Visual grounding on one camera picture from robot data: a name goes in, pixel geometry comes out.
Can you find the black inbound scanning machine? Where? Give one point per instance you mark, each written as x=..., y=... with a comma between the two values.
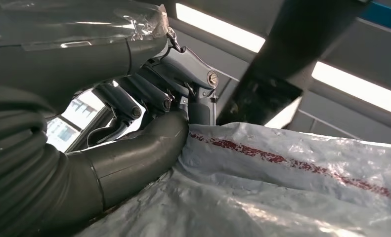
x=280, y=65

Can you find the grey parcel small logos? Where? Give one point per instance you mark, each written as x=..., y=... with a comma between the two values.
x=280, y=196

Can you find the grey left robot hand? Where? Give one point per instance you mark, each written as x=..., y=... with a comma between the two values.
x=67, y=59

